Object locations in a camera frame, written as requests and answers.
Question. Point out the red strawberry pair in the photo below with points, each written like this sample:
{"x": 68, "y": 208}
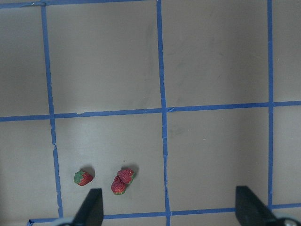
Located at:
{"x": 126, "y": 176}
{"x": 118, "y": 187}

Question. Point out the red strawberry lone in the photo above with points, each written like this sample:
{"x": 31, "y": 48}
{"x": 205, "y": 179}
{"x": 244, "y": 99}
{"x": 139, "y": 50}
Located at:
{"x": 82, "y": 178}

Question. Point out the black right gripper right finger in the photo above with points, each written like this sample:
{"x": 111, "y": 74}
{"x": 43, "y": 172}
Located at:
{"x": 251, "y": 211}

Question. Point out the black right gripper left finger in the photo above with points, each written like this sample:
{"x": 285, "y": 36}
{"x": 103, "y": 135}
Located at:
{"x": 91, "y": 210}

